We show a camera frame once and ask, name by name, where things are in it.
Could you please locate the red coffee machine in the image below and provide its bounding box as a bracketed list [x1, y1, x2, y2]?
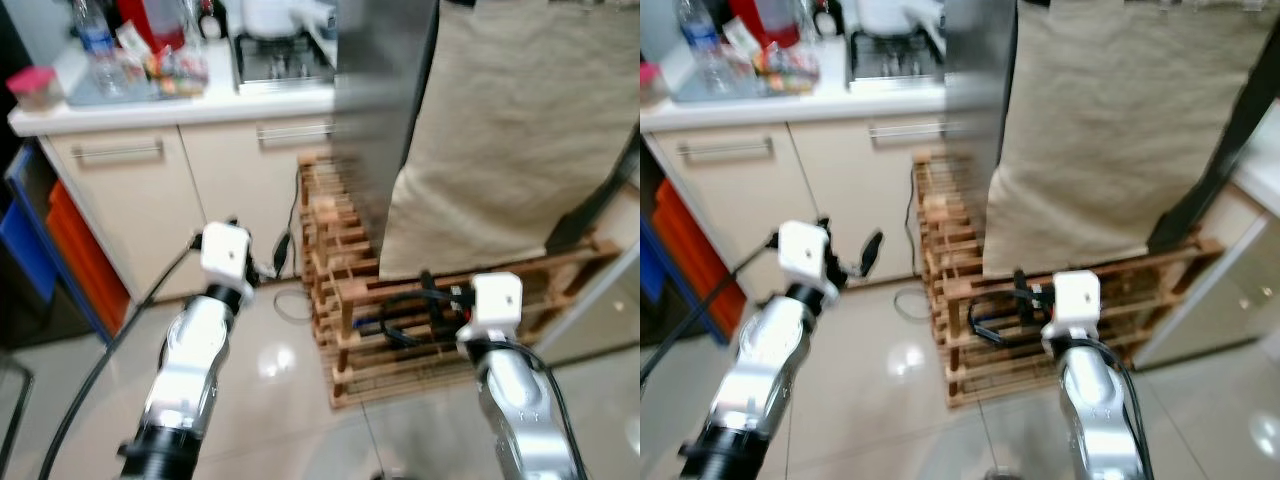
[115, 0, 189, 53]
[728, 0, 801, 49]

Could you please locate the white pot with handle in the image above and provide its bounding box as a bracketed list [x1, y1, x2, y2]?
[240, 0, 337, 43]
[855, 0, 946, 41]

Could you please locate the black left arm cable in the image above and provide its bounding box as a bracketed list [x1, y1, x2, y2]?
[640, 236, 781, 389]
[38, 236, 201, 480]

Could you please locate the white side cabinet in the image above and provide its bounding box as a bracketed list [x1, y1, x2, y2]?
[1135, 100, 1280, 371]

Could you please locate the wooden slatted rack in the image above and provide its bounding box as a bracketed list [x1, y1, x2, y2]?
[912, 150, 1226, 409]
[297, 150, 623, 409]

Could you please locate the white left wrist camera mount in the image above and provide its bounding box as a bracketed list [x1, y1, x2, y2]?
[199, 222, 254, 293]
[777, 220, 841, 301]

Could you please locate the white green snack packet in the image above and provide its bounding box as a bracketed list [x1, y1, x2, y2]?
[115, 22, 151, 63]
[722, 18, 761, 61]

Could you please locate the beige cloth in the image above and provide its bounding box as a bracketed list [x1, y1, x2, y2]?
[982, 0, 1280, 279]
[378, 0, 641, 281]

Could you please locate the steel cabinet door handle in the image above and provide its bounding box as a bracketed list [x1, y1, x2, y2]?
[70, 140, 164, 166]
[868, 120, 946, 139]
[256, 120, 334, 143]
[677, 137, 774, 161]

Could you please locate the blue plastic crate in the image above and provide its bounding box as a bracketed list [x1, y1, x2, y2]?
[0, 145, 116, 346]
[640, 215, 736, 346]

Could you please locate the orange red snack packet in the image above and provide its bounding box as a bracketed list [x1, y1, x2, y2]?
[754, 44, 793, 83]
[148, 48, 186, 86]

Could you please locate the clear blue-capped water bottle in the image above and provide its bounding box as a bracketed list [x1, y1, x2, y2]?
[676, 0, 741, 96]
[72, 0, 129, 98]

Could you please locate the beige kitchen cabinet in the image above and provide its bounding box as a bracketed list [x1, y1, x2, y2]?
[40, 118, 336, 304]
[645, 118, 946, 296]

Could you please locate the black power cable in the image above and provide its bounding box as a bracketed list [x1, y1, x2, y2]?
[892, 165, 936, 321]
[270, 165, 317, 323]

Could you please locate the grey counter mat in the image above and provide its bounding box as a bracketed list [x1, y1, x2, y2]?
[68, 55, 211, 106]
[675, 55, 821, 104]

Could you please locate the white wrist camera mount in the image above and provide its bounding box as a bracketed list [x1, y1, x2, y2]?
[777, 220, 841, 301]
[1040, 270, 1102, 346]
[199, 222, 254, 293]
[458, 272, 524, 349]

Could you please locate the orange plastic crate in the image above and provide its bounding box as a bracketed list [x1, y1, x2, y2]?
[44, 180, 133, 336]
[650, 180, 726, 336]

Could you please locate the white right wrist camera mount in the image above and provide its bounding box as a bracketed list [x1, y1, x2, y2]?
[1040, 270, 1102, 346]
[458, 272, 524, 349]

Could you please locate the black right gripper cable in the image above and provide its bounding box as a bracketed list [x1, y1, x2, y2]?
[968, 288, 1046, 346]
[355, 288, 451, 349]

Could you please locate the steel gas hob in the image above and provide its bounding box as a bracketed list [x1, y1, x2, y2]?
[232, 35, 337, 93]
[845, 30, 946, 91]

